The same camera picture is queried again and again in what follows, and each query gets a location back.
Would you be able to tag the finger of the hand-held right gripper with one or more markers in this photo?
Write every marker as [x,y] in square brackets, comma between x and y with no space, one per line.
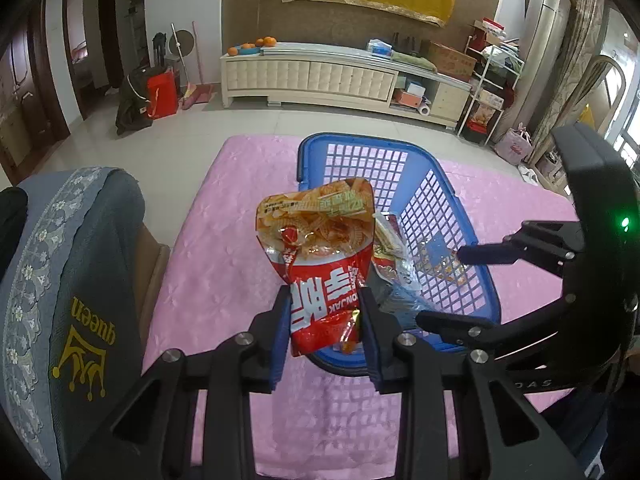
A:
[450,322]
[485,254]

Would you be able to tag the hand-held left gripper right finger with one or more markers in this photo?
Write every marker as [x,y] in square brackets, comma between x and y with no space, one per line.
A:
[372,340]

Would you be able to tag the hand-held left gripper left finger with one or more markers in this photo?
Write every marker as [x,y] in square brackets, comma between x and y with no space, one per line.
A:
[282,340]

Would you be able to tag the blue striped bread packet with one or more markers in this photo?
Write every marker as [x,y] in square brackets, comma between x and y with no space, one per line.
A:
[400,300]

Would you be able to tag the dark red label packet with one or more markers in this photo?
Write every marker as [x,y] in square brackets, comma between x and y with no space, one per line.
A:
[390,266]

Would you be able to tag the red orange chip bag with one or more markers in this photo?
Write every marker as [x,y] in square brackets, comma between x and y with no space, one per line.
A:
[320,260]

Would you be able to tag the blue plastic basket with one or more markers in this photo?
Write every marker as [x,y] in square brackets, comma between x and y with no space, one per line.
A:
[360,160]

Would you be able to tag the white slippers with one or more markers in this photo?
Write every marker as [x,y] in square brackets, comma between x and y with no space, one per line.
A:
[528,175]

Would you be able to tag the arched floor mirror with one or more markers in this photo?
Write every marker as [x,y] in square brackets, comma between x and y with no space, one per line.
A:
[600,95]

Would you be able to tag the pink bag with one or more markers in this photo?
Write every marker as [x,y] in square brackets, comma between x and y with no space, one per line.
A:
[512,145]

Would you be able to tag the pink tablecloth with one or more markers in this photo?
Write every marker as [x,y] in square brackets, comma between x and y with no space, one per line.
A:
[225,260]

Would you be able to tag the glass balcony door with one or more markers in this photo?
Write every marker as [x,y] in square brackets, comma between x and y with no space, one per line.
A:
[622,85]

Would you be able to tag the patterned curtain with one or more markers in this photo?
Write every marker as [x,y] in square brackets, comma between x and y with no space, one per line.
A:
[580,60]

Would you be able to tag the yellow printed bag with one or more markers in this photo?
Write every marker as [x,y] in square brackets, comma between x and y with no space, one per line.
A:
[482,116]

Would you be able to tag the white shelf rack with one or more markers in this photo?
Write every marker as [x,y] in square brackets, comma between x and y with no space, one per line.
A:
[492,85]

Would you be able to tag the standing air conditioner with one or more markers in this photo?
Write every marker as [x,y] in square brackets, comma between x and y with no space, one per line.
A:
[540,35]

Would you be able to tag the orange box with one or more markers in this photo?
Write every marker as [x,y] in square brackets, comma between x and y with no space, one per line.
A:
[406,97]

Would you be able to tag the red white box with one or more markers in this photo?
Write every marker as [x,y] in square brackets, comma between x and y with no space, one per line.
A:
[487,29]

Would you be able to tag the cardboard box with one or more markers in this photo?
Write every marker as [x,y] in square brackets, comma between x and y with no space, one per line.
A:
[450,59]

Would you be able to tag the green folded cloth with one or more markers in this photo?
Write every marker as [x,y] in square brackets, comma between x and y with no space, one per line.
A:
[412,59]

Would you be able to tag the grey covered chair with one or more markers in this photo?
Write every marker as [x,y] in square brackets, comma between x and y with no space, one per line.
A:
[75,260]

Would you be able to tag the blue tissue box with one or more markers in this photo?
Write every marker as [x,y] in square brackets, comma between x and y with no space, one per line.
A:
[380,47]

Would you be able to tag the white television cabinet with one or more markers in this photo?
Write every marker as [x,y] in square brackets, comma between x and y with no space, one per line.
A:
[310,77]

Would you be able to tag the pink broom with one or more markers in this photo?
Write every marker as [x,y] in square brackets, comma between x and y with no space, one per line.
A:
[197,95]

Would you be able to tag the dark cloth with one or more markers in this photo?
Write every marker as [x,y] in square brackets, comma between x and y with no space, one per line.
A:
[11,230]

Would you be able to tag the mop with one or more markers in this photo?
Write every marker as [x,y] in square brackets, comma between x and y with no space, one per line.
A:
[179,55]

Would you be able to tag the brown wooden door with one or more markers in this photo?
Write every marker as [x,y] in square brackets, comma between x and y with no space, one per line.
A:
[25,100]

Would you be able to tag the round wall disc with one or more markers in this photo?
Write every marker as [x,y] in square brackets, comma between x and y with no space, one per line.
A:
[186,42]

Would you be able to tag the brown door frame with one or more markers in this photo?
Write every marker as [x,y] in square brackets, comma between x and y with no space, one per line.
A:
[115,35]

